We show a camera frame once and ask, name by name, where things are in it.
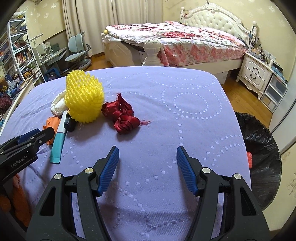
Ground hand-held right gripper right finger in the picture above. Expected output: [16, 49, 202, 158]
[176, 146, 271, 241]

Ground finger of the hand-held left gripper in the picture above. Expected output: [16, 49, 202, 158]
[23, 127, 56, 151]
[0, 130, 41, 158]

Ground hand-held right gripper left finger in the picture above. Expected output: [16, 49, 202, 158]
[26, 146, 120, 241]

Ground orange plastic wrapper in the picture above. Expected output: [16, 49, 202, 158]
[43, 116, 58, 145]

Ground white toothpaste tube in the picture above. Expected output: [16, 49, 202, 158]
[50, 111, 69, 164]

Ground gold drink can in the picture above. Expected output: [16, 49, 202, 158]
[64, 113, 75, 132]

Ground white tissue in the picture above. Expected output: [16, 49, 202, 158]
[51, 89, 70, 115]

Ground dark red ribbon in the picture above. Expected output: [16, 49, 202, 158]
[101, 92, 152, 135]

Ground yellow foam fruit net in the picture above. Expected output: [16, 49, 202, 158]
[64, 71, 104, 123]

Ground trash bin with black bag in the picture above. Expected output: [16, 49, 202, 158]
[233, 111, 282, 210]

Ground person's left forearm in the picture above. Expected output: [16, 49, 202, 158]
[0, 175, 31, 229]

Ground purple dotted tablecloth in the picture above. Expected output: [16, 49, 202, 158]
[0, 66, 251, 241]

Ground blue bag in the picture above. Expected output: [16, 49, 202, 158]
[45, 68, 62, 81]

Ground grey study desk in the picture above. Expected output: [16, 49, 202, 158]
[32, 43, 67, 77]

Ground white bookshelf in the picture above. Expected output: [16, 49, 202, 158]
[0, 16, 44, 98]

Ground pale blue desk chair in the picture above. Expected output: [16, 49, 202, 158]
[65, 34, 92, 70]

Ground white desk lamp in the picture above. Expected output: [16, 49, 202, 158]
[30, 33, 44, 47]

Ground white storage box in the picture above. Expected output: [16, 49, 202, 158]
[215, 70, 229, 84]

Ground white wardrobe sliding door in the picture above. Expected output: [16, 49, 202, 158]
[269, 76, 296, 149]

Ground plastic drawer unit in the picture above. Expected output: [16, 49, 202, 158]
[260, 74, 288, 113]

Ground white nightstand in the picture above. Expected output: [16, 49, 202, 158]
[236, 52, 274, 100]

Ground beige curtain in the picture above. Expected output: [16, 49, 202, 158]
[113, 0, 162, 26]
[62, 0, 116, 56]

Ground floral quilt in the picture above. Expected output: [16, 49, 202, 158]
[103, 21, 247, 66]

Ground stack of books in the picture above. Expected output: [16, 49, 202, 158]
[269, 56, 288, 84]

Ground pink pillow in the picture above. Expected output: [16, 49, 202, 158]
[165, 21, 192, 28]

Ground bed with floral quilt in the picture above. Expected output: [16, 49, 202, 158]
[103, 3, 258, 85]

